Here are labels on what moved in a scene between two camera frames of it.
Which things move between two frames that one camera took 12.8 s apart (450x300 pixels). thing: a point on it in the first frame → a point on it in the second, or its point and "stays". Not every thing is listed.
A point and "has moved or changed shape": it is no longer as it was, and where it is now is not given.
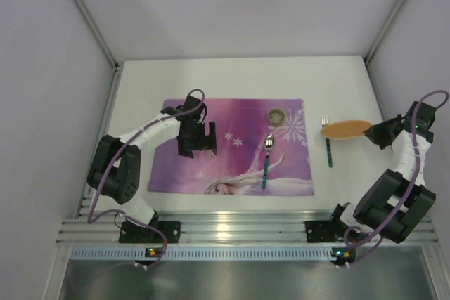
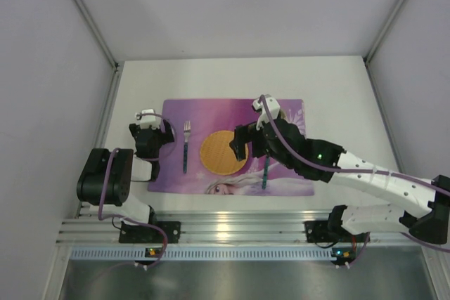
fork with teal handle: x=325 y=121 has moved or changed shape
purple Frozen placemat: x=237 y=168 stays
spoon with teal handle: x=268 y=142 stays
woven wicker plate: x=344 y=129 → x=219 y=157
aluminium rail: x=103 y=227 stays
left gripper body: x=196 y=139 → x=156 y=137
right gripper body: x=384 y=130 → x=251 y=142
